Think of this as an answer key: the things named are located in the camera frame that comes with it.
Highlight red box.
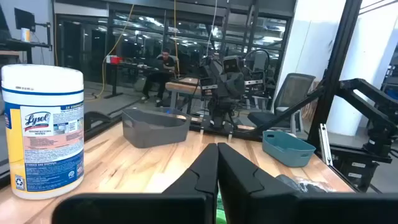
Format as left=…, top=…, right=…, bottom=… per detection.
left=105, top=55, right=123, bottom=65

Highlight black mesh office chair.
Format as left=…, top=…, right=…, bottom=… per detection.
left=248, top=73, right=317, bottom=135

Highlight silver aluminium extrusion bar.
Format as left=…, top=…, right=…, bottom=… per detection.
left=317, top=123, right=333, bottom=167

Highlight black office desk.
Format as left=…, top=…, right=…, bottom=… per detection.
left=104, top=62, right=175, bottom=99

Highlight wooden top side table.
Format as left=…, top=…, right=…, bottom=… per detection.
left=165, top=77, right=203, bottom=114

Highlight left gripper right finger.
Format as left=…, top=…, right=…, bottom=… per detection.
left=218, top=142, right=299, bottom=224

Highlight teal plastic bin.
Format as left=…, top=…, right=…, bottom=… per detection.
left=262, top=129, right=317, bottom=168

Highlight black monitor on arm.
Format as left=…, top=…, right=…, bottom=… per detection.
left=14, top=7, right=36, bottom=32

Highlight black vertical frame post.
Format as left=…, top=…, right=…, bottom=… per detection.
left=307, top=0, right=363, bottom=147

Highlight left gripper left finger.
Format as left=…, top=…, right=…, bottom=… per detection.
left=161, top=142, right=220, bottom=224

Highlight black diagonal frame brace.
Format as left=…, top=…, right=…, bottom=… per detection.
left=248, top=86, right=326, bottom=135

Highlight Lysol wipes canister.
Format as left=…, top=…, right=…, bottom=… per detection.
left=1, top=63, right=85, bottom=200

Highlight yellow hanging cable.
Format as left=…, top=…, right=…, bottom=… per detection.
left=85, top=4, right=135, bottom=102
left=173, top=0, right=182, bottom=78

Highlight white hanging cable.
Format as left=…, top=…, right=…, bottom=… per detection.
left=206, top=0, right=219, bottom=57

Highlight black comb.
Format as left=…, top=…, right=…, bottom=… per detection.
left=275, top=174, right=336, bottom=194

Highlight black table frame rail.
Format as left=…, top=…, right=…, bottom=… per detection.
left=83, top=113, right=124, bottom=141
left=189, top=114, right=266, bottom=141

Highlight person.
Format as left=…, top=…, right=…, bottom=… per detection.
left=141, top=48, right=177, bottom=105

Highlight green shampoo bottle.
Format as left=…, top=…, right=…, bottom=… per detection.
left=216, top=186, right=228, bottom=224

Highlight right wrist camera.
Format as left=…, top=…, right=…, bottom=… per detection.
left=221, top=55, right=242, bottom=75

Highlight black shelf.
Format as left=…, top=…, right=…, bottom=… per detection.
left=0, top=39, right=52, bottom=65

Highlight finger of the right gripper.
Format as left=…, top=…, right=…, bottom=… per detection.
left=232, top=72, right=247, bottom=97
left=219, top=72, right=233, bottom=97

